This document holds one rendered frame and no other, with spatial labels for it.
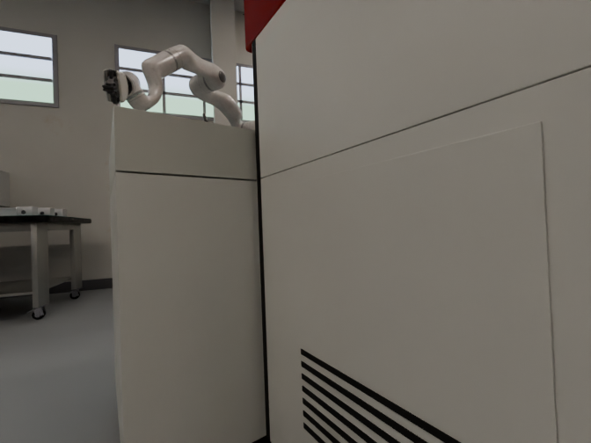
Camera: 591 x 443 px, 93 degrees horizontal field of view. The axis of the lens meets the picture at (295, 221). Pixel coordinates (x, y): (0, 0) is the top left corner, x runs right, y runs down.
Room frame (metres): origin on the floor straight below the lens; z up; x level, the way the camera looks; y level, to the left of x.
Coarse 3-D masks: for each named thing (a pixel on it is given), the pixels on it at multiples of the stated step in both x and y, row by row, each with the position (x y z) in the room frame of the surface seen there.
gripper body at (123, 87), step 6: (108, 72) 0.93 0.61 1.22; (120, 72) 0.95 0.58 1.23; (120, 78) 0.94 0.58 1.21; (126, 78) 1.01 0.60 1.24; (120, 84) 0.94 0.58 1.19; (126, 84) 1.00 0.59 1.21; (120, 90) 0.95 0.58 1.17; (126, 90) 1.00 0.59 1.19; (108, 96) 0.95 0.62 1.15; (120, 96) 0.96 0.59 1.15; (126, 96) 1.00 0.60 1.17; (120, 102) 0.97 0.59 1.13
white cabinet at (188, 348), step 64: (128, 192) 0.63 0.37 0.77; (192, 192) 0.71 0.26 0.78; (256, 192) 0.81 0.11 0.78; (128, 256) 0.62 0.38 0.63; (192, 256) 0.70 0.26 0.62; (256, 256) 0.80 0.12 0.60; (128, 320) 0.62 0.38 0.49; (192, 320) 0.70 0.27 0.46; (256, 320) 0.80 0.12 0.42; (128, 384) 0.62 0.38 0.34; (192, 384) 0.70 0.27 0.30; (256, 384) 0.80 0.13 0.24
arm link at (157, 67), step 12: (144, 60) 1.16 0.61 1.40; (156, 60) 1.17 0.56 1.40; (168, 60) 1.21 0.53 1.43; (144, 72) 1.17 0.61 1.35; (156, 72) 1.16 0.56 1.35; (168, 72) 1.23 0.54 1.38; (156, 84) 1.17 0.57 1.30; (144, 96) 1.12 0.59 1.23; (156, 96) 1.16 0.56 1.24; (144, 108) 1.13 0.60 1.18
